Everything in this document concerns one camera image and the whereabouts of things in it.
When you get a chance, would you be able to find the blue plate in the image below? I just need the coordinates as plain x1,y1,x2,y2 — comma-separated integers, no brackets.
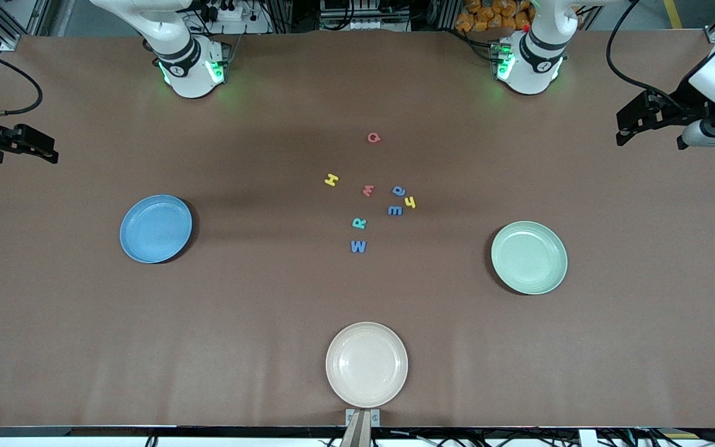
120,195,194,264

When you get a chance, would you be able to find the green plate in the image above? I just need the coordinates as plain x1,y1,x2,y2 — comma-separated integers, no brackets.
491,221,569,295

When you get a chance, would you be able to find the beige plate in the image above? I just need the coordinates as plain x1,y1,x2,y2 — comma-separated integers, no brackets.
325,322,409,409

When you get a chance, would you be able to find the orange packets pile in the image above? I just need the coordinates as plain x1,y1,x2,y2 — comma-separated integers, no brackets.
455,0,533,33

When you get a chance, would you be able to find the brown table cover sheet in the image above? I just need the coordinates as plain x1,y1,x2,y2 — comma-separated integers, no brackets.
0,30,715,429

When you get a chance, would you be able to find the white power strip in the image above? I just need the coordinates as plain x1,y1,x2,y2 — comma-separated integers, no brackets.
199,0,245,23

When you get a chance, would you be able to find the electronics rack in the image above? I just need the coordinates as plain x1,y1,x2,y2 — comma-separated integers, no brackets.
319,0,413,33

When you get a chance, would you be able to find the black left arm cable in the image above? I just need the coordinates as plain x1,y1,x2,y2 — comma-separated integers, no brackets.
606,0,682,107

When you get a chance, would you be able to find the black table edge rail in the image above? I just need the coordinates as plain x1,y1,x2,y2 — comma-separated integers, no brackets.
0,426,715,439

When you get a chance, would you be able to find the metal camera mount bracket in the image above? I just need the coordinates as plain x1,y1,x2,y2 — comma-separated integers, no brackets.
345,409,381,447

